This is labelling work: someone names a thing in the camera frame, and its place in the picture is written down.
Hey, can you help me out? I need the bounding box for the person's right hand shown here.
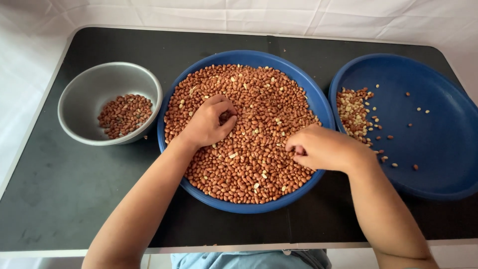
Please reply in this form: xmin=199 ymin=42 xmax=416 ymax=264
xmin=285 ymin=124 xmax=375 ymax=175

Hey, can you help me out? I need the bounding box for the person's left hand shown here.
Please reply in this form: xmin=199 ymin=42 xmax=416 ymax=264
xmin=179 ymin=94 xmax=239 ymax=149

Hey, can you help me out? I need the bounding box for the blue round tray with rim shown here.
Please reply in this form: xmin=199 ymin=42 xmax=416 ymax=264
xmin=157 ymin=50 xmax=336 ymax=214

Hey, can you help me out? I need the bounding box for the pile of pale split peanuts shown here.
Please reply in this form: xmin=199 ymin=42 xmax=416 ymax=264
xmin=336 ymin=84 xmax=431 ymax=172

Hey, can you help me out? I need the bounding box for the large heap of red-skinned peanuts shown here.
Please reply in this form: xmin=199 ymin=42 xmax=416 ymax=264
xmin=164 ymin=64 xmax=322 ymax=205

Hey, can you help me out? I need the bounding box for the heap of peanuts in bowl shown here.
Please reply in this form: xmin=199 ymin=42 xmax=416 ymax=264
xmin=97 ymin=94 xmax=154 ymax=140

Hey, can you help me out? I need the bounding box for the blue shallow tray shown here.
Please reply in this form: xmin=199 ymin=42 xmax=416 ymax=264
xmin=328 ymin=53 xmax=478 ymax=202

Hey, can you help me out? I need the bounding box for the grey metal bowl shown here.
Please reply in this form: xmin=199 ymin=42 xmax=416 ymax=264
xmin=58 ymin=62 xmax=163 ymax=146

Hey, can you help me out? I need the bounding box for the light blue shirt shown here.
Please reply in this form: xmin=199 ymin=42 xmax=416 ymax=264
xmin=171 ymin=249 xmax=332 ymax=269

